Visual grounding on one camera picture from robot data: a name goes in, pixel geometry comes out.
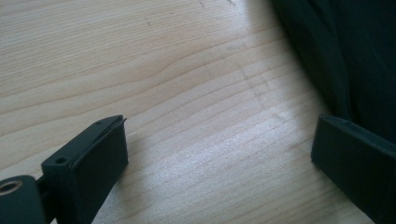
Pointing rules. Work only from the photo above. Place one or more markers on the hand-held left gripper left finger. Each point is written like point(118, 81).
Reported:
point(90, 161)

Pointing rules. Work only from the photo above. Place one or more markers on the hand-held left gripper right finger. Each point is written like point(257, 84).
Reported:
point(358, 161)

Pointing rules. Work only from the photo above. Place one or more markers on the black pants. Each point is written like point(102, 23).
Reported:
point(351, 56)

